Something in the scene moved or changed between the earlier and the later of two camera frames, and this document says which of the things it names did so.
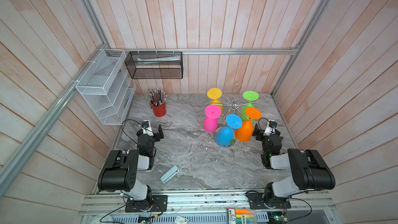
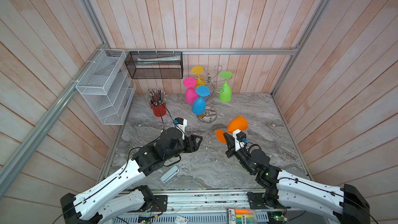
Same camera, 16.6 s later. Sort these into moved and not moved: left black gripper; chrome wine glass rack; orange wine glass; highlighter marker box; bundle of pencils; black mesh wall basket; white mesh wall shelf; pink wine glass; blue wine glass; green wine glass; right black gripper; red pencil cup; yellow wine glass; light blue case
Moved: green wine glass; chrome wine glass rack; yellow wine glass; blue wine glass; right black gripper; pink wine glass; left black gripper; orange wine glass
Not moved: white mesh wall shelf; red pencil cup; black mesh wall basket; bundle of pencils; highlighter marker box; light blue case
